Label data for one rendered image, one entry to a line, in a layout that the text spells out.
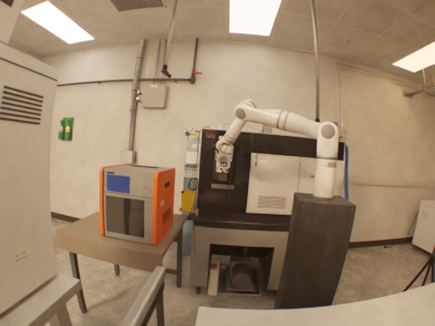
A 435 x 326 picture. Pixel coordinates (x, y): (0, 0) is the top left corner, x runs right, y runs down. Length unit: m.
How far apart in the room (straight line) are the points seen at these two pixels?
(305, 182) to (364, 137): 1.83
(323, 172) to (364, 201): 2.64
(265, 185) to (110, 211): 1.14
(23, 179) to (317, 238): 0.96
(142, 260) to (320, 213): 0.93
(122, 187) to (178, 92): 1.99
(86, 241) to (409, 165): 4.20
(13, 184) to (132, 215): 0.91
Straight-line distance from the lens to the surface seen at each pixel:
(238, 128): 1.22
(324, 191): 0.98
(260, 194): 1.80
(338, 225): 0.95
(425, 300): 0.80
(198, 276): 1.98
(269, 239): 1.84
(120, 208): 1.34
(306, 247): 0.96
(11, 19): 0.53
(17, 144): 0.52
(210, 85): 3.03
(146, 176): 1.24
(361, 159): 3.47
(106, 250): 1.38
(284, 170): 1.81
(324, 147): 0.98
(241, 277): 2.12
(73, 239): 1.50
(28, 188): 0.56
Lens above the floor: 1.26
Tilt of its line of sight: 3 degrees down
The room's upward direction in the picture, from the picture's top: 4 degrees clockwise
